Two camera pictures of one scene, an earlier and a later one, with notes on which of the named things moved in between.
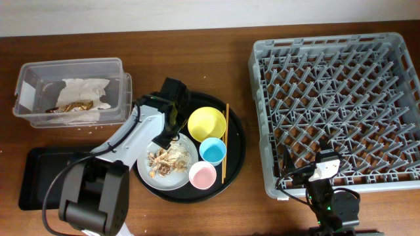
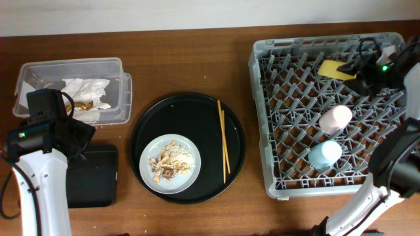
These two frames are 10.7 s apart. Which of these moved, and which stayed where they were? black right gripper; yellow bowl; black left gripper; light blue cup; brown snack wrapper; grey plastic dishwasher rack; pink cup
Moved: yellow bowl; light blue cup; black right gripper; black left gripper; pink cup
Stayed: grey plastic dishwasher rack; brown snack wrapper
